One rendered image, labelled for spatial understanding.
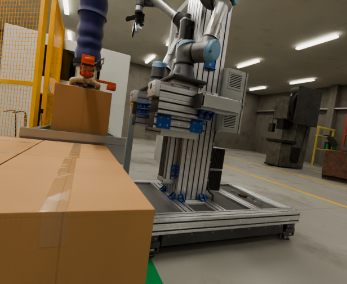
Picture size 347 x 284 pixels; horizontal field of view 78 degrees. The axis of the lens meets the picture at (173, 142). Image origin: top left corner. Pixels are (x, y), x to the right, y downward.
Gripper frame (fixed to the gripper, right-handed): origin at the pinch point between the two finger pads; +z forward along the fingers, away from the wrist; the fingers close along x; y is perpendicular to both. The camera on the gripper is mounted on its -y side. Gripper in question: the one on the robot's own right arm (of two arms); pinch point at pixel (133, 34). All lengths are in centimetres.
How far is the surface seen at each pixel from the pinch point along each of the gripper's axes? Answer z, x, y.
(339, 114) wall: -102, 429, 1104
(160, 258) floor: 152, -92, 12
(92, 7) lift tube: -11.0, -0.7, -36.2
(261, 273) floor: 152, -116, 64
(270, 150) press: 104, 319, 557
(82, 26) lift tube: 4.9, 2.5, -41.7
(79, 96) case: 64, -21, -38
